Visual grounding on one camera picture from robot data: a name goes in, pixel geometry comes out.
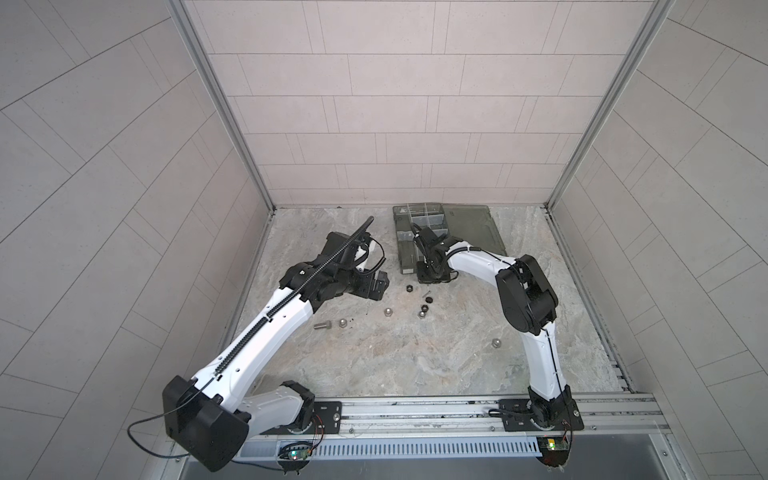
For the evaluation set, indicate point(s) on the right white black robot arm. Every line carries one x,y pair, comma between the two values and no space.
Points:
528,303

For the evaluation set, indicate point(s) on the aluminium mounting rail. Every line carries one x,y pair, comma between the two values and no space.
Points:
462,420

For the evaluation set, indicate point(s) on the large steel bolt near left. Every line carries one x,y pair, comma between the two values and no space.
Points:
322,325

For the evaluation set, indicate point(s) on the grey compartment organizer box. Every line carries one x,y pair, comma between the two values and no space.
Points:
473,223

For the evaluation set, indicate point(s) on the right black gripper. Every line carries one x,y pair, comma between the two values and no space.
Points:
421,277

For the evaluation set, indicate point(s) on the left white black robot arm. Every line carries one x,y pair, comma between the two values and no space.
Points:
303,289

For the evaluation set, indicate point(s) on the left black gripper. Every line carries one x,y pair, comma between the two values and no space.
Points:
378,288

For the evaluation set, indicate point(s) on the circuit board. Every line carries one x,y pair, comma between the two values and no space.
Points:
555,451
295,452

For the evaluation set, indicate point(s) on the left circuit board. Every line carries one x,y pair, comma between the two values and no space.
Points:
295,452

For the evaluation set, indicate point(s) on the right circuit board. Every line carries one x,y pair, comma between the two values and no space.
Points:
555,451

